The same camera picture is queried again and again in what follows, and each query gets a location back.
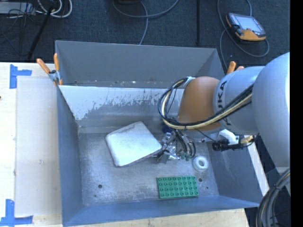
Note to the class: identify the white sponge pad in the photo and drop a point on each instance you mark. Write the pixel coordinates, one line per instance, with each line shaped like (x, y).
(132, 143)

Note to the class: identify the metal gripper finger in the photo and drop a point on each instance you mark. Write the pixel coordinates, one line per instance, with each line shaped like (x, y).
(164, 159)
(161, 154)

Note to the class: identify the grey metal bin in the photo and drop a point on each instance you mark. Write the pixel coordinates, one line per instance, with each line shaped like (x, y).
(132, 190)

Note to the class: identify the green studded flat block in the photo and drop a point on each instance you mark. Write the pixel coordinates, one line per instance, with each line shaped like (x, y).
(177, 187)

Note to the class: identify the black cylinder on white bracket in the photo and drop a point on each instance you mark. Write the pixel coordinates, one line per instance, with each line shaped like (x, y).
(221, 145)

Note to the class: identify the pale wood board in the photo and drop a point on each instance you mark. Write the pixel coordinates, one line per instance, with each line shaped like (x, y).
(35, 138)

